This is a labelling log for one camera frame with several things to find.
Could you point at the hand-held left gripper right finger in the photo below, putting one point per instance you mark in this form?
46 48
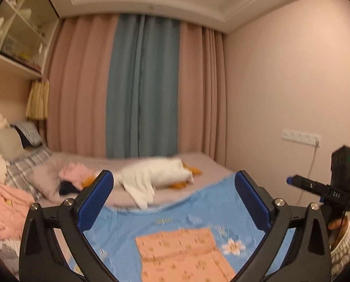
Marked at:
251 202

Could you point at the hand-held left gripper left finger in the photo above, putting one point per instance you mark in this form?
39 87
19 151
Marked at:
94 202

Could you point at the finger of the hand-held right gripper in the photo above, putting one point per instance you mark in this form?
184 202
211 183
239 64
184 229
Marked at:
307 184

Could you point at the orange printed shirt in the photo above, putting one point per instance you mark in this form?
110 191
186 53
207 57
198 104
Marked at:
175 246

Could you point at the person's right forearm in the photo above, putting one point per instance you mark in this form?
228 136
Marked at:
342 255

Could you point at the person's right hand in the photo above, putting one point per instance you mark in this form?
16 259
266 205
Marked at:
336 225

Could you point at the dark navy cloth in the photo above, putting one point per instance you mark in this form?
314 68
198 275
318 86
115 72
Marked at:
67 188

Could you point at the blue floral blanket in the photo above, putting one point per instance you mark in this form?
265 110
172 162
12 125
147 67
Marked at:
216 199

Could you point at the pink cloth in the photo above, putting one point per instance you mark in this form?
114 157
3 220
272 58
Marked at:
75 171

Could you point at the white power strip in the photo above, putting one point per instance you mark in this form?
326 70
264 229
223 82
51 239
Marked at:
298 137

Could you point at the bed with lilac sheet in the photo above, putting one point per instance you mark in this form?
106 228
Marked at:
213 169

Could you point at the white goose plush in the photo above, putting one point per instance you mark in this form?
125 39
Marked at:
151 173

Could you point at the grey plaid blanket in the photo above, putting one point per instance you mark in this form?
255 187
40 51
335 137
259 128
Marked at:
22 167

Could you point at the pink garment pile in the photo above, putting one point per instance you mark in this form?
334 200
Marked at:
4 208

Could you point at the grey checked pillow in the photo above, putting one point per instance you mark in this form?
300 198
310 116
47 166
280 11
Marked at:
31 132

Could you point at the white crumpled cloth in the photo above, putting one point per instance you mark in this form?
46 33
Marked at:
4 243

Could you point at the beige pillow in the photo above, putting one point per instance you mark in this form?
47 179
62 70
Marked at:
6 142

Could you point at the pink curtain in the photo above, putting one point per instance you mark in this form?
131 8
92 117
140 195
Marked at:
201 94
78 88

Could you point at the yellow fringed curtain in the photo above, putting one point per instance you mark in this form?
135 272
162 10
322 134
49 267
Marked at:
38 100

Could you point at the teal curtain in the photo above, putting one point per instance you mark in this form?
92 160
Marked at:
142 88

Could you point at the white wall cabinet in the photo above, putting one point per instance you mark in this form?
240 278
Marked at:
25 26

